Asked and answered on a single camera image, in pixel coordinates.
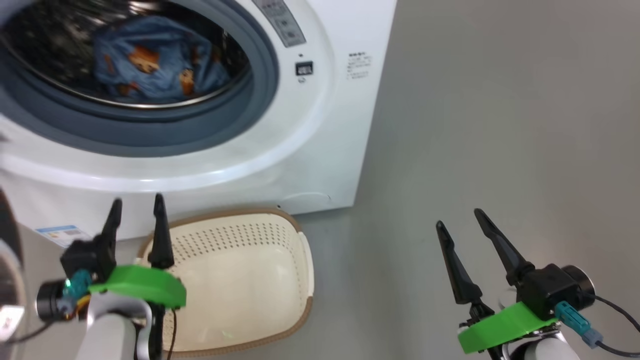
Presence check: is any grey warning sticker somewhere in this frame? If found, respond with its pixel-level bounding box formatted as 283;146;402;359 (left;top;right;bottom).
251;0;307;49

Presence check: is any steel perforated drum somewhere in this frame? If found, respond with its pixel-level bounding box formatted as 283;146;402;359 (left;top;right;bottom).
0;0;252;109

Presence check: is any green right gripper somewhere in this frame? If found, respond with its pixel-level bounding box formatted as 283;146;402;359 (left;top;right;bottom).
435;208;560;356

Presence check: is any white front-load washing machine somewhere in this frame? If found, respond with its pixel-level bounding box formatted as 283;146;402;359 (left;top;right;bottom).
0;0;398;242

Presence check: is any cream perforated laundry basket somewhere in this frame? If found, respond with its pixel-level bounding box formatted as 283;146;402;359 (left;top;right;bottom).
136;207;315;357

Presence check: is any grey rubber door gasket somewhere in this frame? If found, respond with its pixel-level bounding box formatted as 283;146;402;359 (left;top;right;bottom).
0;0;280;159

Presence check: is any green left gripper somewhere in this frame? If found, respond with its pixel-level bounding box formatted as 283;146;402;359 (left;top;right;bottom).
87;193;187;309

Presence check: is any blue cartoon print garment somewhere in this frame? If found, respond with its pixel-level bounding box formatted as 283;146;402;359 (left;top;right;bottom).
92;15;232;99

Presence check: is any round white filter cover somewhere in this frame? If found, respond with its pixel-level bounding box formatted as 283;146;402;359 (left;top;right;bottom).
281;192;332;206

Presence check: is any black round washing machine door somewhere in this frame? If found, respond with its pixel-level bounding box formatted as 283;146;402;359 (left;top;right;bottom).
0;187;27;347

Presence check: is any blue energy label sticker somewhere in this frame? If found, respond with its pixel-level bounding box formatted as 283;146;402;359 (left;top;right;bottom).
35;224;94;249

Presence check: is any black cable with teal connector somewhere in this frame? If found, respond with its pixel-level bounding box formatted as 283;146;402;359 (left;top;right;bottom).
0;269;94;347
554;294;640;359

